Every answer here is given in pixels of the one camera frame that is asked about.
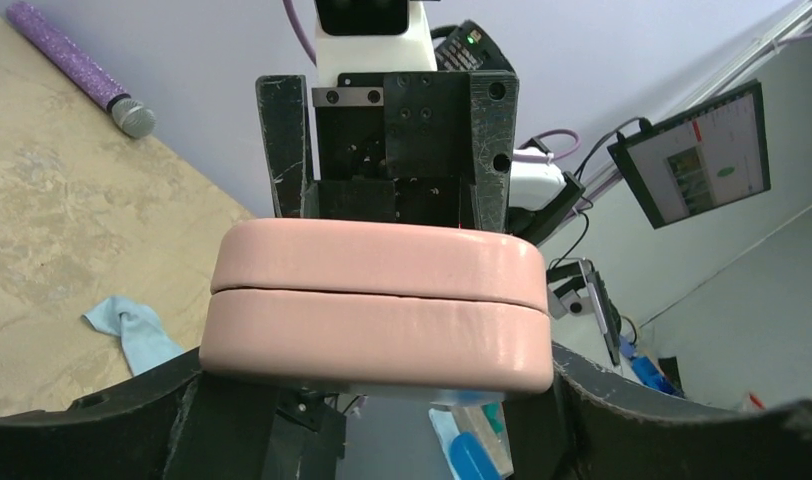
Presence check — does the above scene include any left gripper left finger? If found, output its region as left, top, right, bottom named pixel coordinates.
left=0, top=350, right=279, bottom=479

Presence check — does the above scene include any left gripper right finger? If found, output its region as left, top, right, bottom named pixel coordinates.
left=505, top=344, right=812, bottom=479

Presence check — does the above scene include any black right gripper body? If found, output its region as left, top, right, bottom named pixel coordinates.
left=312, top=72, right=470, bottom=226

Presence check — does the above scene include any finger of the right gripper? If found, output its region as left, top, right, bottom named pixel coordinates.
left=469, top=70, right=519, bottom=233
left=255, top=75, right=314, bottom=218

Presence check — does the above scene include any pink glasses case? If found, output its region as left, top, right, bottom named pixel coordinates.
left=199, top=218, right=554, bottom=403

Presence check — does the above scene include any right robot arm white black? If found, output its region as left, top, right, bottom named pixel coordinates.
left=255, top=2, right=584, bottom=245

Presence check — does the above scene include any blue cloth crumpled right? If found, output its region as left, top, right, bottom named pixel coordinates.
left=82, top=295, right=185, bottom=376

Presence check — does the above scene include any blue plastic object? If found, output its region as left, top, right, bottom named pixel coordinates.
left=448, top=432, right=501, bottom=480

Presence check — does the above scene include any purple microphone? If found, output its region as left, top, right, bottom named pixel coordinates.
left=6, top=1, right=156, bottom=139

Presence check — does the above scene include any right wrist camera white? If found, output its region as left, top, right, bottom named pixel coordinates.
left=314, top=0, right=437, bottom=87

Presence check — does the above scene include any wall monitor screen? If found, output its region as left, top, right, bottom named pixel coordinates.
left=608, top=79, right=771, bottom=229

